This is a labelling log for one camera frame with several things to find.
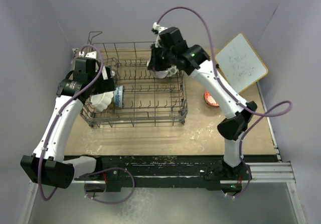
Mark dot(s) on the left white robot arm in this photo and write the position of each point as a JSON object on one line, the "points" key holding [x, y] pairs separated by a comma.
{"points": [[60, 126]]}

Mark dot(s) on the grey wire dish rack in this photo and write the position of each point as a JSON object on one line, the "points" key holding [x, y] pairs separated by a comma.
{"points": [[147, 100]]}

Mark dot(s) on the purple striped bowl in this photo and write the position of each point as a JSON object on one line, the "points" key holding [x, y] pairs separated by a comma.
{"points": [[160, 74]]}

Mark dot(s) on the small whiteboard yellow frame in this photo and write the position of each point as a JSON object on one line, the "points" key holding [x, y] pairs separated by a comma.
{"points": [[240, 64]]}

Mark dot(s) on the aluminium rail frame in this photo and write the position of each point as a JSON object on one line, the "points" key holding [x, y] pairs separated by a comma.
{"points": [[263, 168]]}

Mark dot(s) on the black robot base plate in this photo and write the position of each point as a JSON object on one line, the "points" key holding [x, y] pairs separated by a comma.
{"points": [[181, 171]]}

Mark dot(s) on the orange red patterned bowl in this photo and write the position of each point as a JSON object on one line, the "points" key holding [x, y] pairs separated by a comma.
{"points": [[209, 100]]}

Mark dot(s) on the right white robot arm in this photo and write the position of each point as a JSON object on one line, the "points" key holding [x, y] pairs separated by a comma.
{"points": [[196, 63]]}

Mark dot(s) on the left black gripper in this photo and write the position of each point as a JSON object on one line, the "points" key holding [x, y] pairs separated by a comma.
{"points": [[107, 85]]}

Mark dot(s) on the blue floral white bowl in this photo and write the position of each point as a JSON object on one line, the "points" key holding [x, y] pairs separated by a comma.
{"points": [[118, 96]]}

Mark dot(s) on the green leaf patterned bowl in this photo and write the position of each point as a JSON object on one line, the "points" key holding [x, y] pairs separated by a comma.
{"points": [[172, 71]]}

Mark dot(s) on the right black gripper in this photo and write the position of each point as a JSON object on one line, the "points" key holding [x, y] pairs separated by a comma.
{"points": [[155, 65]]}

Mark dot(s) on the white fluted bowl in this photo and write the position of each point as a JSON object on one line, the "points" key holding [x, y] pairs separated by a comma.
{"points": [[101, 101]]}

